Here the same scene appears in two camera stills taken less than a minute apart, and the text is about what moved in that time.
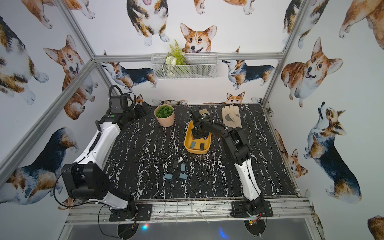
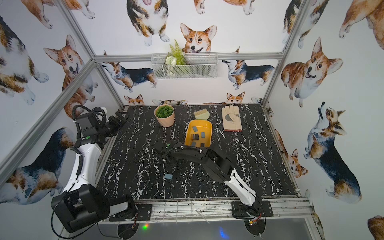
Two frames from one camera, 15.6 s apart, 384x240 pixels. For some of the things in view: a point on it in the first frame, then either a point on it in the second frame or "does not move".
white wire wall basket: [189, 65] does not move
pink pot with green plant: [164, 114] does not move
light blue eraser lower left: [168, 176] does not move
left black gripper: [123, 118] to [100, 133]
